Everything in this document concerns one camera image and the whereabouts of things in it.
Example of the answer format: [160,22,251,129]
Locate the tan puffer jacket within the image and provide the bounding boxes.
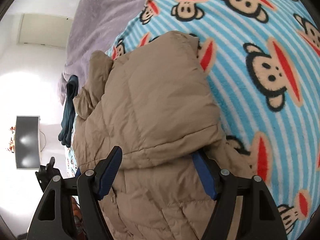
[73,31,253,239]

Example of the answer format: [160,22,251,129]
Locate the monkey print blue blanket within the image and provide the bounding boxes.
[66,0,320,240]

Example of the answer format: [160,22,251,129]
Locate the white door with handle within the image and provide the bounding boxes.
[18,14,73,49]

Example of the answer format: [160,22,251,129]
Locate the red toy figures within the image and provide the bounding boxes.
[8,126,16,153]

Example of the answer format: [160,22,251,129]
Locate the wall mounted monitor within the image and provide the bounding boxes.
[15,116,41,170]

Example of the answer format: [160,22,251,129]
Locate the purple bed cover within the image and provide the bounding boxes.
[58,0,146,103]

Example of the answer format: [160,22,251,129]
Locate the folded dark blue jeans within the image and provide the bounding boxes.
[58,75,79,148]

